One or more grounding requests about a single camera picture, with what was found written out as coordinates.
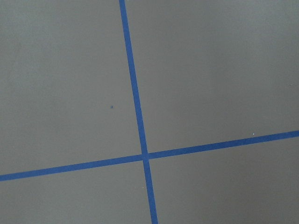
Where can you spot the brown table mat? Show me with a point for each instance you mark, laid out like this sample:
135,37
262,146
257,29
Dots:
149,111

